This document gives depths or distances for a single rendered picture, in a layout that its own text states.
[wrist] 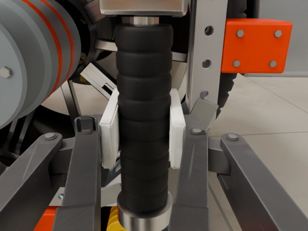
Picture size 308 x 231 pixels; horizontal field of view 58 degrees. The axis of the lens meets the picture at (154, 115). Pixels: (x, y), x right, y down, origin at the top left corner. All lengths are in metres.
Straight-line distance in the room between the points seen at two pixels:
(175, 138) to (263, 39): 0.28
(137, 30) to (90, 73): 0.36
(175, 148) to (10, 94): 0.17
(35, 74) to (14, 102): 0.03
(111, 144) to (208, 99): 0.27
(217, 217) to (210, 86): 1.03
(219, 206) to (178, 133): 1.28
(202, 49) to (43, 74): 0.21
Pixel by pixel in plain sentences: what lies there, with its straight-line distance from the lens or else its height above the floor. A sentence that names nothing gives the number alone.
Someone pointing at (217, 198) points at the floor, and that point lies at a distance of 1.48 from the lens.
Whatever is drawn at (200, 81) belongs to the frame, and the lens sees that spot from 0.40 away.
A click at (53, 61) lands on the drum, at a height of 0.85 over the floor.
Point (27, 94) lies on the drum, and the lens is 0.28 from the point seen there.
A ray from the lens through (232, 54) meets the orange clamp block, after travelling 0.40.
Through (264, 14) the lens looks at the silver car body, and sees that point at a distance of 0.69.
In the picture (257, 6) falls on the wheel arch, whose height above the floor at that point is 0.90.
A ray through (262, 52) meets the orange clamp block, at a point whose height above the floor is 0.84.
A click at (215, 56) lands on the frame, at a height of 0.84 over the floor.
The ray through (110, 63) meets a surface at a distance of 0.77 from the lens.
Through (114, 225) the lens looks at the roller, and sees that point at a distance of 0.55.
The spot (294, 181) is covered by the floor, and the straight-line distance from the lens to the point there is 1.75.
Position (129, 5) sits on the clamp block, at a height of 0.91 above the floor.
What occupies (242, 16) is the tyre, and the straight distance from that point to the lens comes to 0.49.
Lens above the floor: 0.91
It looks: 22 degrees down
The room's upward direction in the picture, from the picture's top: 1 degrees clockwise
